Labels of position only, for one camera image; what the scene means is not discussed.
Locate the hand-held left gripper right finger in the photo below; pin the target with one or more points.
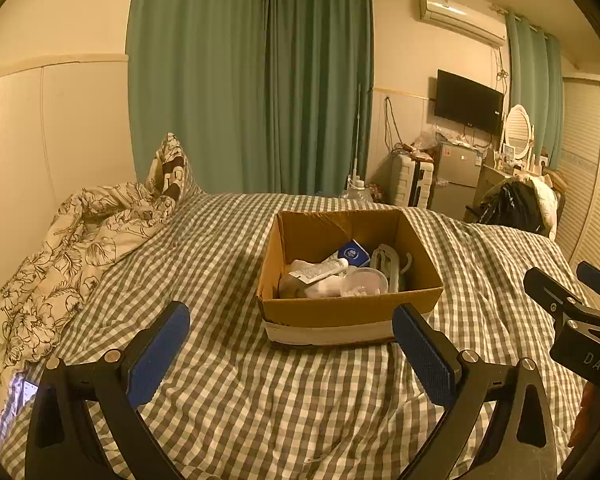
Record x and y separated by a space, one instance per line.
425 355

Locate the floral duvet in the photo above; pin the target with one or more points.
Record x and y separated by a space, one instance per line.
60 260

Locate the green curtain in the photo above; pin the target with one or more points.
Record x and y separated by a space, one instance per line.
320 80
532 80
195 75

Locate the white squeeze tube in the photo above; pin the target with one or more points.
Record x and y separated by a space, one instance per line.
320 271

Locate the white garment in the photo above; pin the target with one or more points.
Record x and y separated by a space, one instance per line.
545 202

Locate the white oval mirror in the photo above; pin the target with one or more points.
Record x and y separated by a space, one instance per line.
517 127

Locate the black bag on chair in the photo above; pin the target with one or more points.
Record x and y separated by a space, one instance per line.
507 205

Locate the brown cardboard box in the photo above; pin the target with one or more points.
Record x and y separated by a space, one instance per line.
330 315

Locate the person's right forearm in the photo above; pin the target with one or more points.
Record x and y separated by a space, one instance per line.
584 417

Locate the wooden dressing table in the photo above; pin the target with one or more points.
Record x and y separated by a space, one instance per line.
495 180

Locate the clear plastic bag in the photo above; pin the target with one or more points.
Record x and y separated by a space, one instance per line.
426 137

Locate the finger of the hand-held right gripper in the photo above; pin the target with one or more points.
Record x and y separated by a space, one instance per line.
547 287
597 282

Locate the white suitcase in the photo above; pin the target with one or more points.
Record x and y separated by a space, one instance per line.
410 180

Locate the white louvred wardrobe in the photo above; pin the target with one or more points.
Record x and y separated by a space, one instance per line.
590 175

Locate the white air conditioner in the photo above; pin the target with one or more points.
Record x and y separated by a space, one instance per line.
460 16

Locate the white mop pole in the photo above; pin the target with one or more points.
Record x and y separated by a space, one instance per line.
357 130

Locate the green checkered bedsheet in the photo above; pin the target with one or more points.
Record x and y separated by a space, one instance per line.
220 310

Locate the floral pillow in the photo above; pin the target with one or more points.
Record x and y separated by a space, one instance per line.
172 165

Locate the clear plastic cup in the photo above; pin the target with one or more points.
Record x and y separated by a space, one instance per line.
365 280

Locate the smartphone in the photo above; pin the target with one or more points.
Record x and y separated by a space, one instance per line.
27 390

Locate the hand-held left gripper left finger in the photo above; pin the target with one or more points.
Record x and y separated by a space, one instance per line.
160 355

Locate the silver mini fridge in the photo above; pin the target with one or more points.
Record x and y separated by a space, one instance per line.
455 175

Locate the small grey hanger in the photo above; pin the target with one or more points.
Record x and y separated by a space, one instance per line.
382 260

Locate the blue white tissue packet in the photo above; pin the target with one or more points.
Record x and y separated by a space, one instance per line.
355 254

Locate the black wall television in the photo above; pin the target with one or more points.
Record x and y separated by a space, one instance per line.
467 100

